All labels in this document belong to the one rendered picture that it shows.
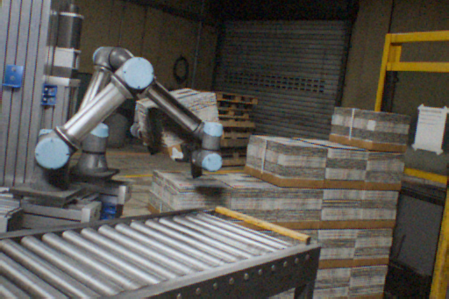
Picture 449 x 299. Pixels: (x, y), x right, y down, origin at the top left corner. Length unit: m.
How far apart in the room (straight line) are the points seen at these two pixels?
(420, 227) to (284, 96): 7.20
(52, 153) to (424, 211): 2.52
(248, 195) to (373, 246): 0.96
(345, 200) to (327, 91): 7.13
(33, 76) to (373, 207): 1.99
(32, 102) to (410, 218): 2.56
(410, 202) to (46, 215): 2.47
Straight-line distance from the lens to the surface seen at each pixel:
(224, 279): 1.37
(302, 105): 10.22
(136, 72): 1.84
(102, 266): 1.34
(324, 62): 10.05
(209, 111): 2.31
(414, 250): 3.65
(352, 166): 2.88
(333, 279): 3.00
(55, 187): 2.01
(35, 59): 2.21
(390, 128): 3.04
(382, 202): 3.10
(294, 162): 2.62
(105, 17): 9.94
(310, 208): 2.75
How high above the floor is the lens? 1.27
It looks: 4 degrees down
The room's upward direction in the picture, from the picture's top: 8 degrees clockwise
